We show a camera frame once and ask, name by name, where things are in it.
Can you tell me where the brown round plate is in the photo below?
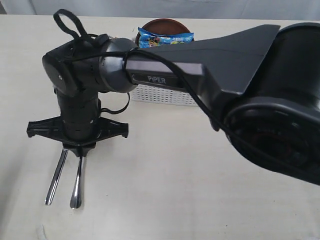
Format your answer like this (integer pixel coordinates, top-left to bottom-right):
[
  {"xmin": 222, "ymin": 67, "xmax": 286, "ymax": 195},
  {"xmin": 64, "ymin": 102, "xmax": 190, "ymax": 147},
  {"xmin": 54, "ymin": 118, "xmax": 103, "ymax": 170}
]
[{"xmin": 141, "ymin": 18, "xmax": 191, "ymax": 35}]

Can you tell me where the white perforated plastic basket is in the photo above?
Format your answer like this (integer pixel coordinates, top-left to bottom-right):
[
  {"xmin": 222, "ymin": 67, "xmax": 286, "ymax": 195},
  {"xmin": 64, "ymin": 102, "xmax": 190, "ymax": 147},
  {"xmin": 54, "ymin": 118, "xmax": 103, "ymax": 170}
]
[{"xmin": 130, "ymin": 36, "xmax": 201, "ymax": 107}]

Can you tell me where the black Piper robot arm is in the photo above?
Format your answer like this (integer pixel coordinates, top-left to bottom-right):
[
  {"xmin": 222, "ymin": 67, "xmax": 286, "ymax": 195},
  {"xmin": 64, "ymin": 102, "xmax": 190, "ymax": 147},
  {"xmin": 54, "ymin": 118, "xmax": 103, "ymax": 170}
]
[{"xmin": 26, "ymin": 22, "xmax": 320, "ymax": 185}]

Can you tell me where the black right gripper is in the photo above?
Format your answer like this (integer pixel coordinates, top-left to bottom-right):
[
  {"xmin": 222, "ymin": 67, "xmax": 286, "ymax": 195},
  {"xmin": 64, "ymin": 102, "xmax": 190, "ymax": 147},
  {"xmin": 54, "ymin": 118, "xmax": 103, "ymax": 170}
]
[{"xmin": 26, "ymin": 98, "xmax": 129, "ymax": 157}]

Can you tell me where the blue chips bag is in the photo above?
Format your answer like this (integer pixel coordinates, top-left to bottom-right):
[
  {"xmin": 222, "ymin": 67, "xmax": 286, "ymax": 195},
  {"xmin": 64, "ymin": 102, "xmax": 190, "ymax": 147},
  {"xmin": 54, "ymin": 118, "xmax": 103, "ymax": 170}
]
[{"xmin": 138, "ymin": 27, "xmax": 194, "ymax": 48}]

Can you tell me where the silver metal fork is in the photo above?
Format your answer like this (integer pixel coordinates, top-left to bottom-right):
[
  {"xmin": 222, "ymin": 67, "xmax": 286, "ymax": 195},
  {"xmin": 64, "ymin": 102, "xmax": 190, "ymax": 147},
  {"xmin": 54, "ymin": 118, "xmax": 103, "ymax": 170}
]
[{"xmin": 69, "ymin": 156, "xmax": 85, "ymax": 210}]

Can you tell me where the silver table knife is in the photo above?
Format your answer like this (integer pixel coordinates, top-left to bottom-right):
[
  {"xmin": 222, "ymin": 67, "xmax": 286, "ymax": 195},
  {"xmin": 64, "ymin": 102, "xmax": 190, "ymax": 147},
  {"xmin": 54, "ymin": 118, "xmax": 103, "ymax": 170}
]
[{"xmin": 45, "ymin": 148, "xmax": 68, "ymax": 206}]

